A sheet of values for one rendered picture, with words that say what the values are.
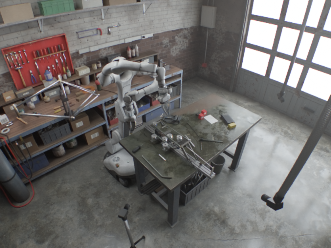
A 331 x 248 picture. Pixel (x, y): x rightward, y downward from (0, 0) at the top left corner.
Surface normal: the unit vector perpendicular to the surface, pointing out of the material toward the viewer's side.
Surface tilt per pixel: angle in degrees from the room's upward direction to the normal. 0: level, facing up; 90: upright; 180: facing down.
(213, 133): 0
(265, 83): 90
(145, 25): 90
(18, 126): 0
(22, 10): 91
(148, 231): 0
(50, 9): 90
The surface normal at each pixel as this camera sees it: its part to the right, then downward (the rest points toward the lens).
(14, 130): 0.00, -0.79
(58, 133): 0.66, 0.45
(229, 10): -0.75, 0.40
